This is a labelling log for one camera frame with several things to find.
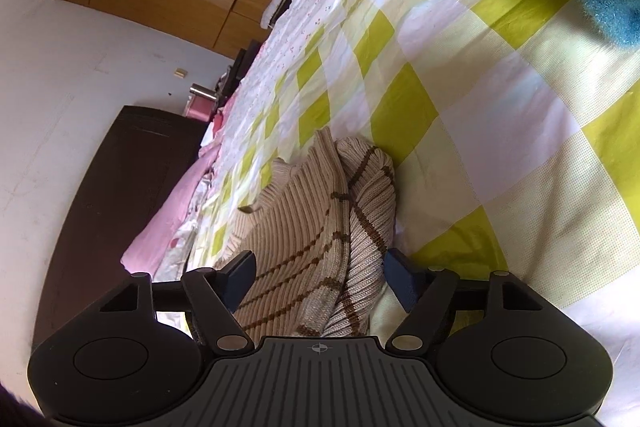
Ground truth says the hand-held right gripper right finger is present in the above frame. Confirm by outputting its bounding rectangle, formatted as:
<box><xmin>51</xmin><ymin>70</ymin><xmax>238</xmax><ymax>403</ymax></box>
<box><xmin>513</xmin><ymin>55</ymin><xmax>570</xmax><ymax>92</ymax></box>
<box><xmin>383</xmin><ymin>248</ymin><xmax>546</xmax><ymax>354</ymax></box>

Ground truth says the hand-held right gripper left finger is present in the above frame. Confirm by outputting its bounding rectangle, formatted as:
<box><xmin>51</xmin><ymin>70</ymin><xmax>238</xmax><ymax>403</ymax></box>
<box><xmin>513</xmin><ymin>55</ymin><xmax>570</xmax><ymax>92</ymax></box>
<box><xmin>97</xmin><ymin>250</ymin><xmax>258</xmax><ymax>355</ymax></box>

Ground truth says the beige brown-striped knit sweater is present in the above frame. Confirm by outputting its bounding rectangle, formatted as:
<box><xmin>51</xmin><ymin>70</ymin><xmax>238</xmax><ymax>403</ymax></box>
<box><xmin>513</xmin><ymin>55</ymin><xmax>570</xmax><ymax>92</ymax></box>
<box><xmin>212</xmin><ymin>128</ymin><xmax>399</xmax><ymax>339</ymax></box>

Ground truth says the white printed pillow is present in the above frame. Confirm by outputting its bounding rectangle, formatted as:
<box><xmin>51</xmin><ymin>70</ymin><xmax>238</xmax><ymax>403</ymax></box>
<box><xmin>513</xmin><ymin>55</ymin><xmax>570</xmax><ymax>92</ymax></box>
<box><xmin>150</xmin><ymin>164</ymin><xmax>223</xmax><ymax>290</ymax></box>

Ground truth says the pink pillow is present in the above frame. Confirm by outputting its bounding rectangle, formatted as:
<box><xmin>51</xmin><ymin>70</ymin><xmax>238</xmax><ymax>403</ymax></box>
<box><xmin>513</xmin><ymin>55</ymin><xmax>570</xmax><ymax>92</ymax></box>
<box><xmin>120</xmin><ymin>151</ymin><xmax>221</xmax><ymax>279</ymax></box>

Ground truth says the pink floral bed sheet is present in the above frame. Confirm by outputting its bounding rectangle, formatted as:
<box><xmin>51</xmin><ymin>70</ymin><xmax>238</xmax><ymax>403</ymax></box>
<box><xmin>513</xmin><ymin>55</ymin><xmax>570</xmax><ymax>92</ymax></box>
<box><xmin>200</xmin><ymin>92</ymin><xmax>246</xmax><ymax>158</ymax></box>

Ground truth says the dark wooden headboard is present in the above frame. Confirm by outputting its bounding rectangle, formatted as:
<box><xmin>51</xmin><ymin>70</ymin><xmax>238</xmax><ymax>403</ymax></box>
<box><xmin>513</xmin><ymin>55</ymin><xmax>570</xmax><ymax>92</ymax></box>
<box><xmin>31</xmin><ymin>105</ymin><xmax>214</xmax><ymax>350</ymax></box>

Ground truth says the pink box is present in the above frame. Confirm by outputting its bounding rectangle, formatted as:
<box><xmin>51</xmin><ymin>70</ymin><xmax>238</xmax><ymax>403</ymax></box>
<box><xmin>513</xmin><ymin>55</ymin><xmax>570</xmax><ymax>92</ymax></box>
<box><xmin>184</xmin><ymin>96</ymin><xmax>217</xmax><ymax>124</ymax></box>

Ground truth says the green checked bed sheet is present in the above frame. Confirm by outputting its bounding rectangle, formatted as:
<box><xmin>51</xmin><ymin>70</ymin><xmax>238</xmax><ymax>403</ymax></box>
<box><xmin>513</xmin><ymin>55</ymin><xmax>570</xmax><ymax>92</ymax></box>
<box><xmin>150</xmin><ymin>0</ymin><xmax>640</xmax><ymax>427</ymax></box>

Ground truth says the dark wooden nightstand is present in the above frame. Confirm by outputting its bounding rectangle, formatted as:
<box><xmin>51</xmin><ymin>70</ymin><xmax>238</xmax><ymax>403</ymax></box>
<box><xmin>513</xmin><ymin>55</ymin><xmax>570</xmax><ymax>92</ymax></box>
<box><xmin>215</xmin><ymin>39</ymin><xmax>264</xmax><ymax>108</ymax></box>

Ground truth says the stool with white cushion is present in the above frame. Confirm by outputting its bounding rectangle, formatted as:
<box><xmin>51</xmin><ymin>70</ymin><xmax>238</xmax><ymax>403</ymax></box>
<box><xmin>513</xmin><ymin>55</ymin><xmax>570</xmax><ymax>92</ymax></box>
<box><xmin>260</xmin><ymin>0</ymin><xmax>301</xmax><ymax>30</ymax></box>

